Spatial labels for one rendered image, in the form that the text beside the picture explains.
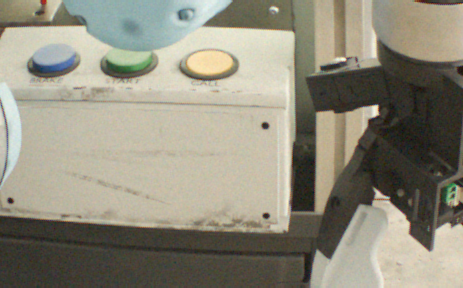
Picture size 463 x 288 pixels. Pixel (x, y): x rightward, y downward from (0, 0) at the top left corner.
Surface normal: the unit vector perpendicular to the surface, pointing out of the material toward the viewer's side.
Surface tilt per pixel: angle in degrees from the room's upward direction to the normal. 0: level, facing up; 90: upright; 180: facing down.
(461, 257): 0
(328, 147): 90
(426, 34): 90
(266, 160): 90
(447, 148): 90
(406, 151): 0
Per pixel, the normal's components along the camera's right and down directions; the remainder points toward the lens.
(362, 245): -0.74, -0.17
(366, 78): -0.84, 0.31
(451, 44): 0.09, 0.58
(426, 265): -0.05, -0.82
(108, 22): -0.44, 0.53
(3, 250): -0.14, 0.58
